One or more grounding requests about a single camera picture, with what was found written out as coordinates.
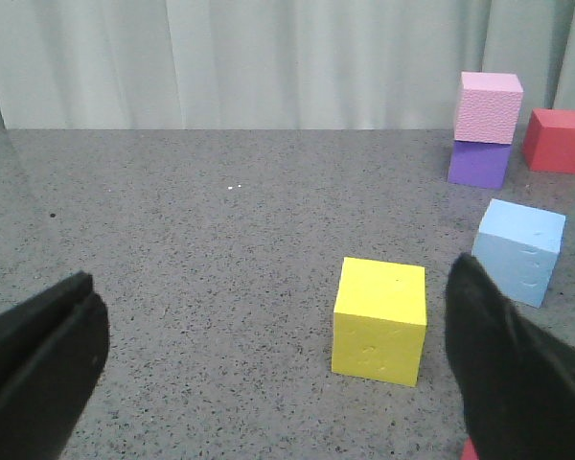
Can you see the purple foam block under pink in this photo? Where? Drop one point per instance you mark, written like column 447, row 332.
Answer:
column 480, row 165

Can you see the large red foam block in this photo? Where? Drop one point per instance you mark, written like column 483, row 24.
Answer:
column 469, row 451

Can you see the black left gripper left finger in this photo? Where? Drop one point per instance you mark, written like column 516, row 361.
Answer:
column 53, row 349

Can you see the light blue foam block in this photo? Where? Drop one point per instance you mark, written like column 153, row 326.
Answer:
column 519, row 247

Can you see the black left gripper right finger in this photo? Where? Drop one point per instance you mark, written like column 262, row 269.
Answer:
column 517, row 381

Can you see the yellow foam block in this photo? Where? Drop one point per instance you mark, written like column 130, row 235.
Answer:
column 379, row 321

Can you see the small red foam block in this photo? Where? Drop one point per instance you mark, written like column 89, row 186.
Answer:
column 549, row 143

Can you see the grey-green curtain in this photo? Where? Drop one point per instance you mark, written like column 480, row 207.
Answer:
column 272, row 64

